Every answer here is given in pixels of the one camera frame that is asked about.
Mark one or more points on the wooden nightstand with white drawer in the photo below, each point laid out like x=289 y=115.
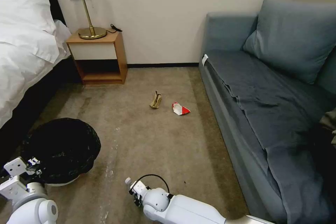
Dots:
x=97 y=50

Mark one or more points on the red and white wrapper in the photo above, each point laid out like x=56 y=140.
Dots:
x=181 y=109

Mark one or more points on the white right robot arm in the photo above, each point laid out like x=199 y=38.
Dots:
x=189 y=208

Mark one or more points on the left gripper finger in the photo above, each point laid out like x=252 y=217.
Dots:
x=34 y=161
x=38 y=172

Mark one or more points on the blue sofa cushion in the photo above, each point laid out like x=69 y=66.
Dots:
x=291 y=40

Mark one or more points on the trash bin with black bag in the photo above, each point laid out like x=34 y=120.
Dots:
x=63 y=148

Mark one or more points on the black bed frame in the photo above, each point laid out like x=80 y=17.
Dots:
x=50 y=90

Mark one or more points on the brass table lamp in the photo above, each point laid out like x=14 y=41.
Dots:
x=89 y=11

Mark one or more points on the white duvet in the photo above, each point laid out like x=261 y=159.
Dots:
x=23 y=71

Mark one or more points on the white pillow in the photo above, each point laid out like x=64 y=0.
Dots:
x=23 y=6

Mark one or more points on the dark blue sofa cover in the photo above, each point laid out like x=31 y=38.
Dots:
x=278 y=108

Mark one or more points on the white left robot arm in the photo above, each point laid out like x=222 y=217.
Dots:
x=31 y=203

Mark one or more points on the white sofa label tag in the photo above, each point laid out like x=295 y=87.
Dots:
x=205 y=59

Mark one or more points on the black baseboard strip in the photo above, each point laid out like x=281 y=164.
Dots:
x=162 y=64

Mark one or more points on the blue fabric sofa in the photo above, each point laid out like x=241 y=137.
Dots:
x=231 y=119

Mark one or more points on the crumpled brown paper bag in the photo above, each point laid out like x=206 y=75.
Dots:
x=155 y=100

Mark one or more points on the olive cloth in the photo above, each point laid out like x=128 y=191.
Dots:
x=329 y=123

